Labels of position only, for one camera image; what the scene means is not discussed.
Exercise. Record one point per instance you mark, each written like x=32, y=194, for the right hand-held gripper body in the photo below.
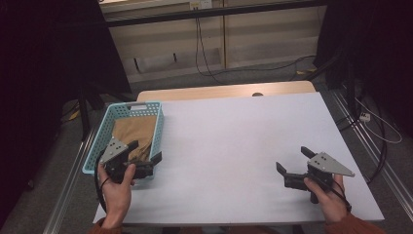
x=326, y=164

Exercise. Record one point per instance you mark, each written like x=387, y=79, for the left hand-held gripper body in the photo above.
x=113, y=152

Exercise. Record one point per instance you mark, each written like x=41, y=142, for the tan pants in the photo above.
x=136, y=130

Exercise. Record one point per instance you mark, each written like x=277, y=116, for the light blue plastic basket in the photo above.
x=104, y=133

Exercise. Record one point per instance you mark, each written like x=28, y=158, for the person's right hand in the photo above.
x=331, y=204

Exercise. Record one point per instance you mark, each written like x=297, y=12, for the person's left hand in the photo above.
x=117, y=198

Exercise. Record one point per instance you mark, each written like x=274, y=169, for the black stand legs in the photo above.
x=85, y=113

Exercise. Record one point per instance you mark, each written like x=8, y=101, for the white table cover sheet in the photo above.
x=233, y=156

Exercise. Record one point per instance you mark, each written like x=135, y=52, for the white power strip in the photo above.
x=365, y=117

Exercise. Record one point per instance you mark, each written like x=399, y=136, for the dark round table grommet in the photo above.
x=257, y=94

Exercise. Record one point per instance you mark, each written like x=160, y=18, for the wooden table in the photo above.
x=211, y=92

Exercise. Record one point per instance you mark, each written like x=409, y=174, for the dark curtain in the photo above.
x=380, y=48
x=42, y=81

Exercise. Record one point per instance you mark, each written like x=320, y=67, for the beige cabinet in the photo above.
x=266, y=42

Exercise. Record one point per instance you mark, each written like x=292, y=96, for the aluminium floor rail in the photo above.
x=69, y=182
x=367, y=143

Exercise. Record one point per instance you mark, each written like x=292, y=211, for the black horizontal frame bar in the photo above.
x=211, y=13

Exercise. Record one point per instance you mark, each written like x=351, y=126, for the white wall socket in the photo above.
x=200, y=4

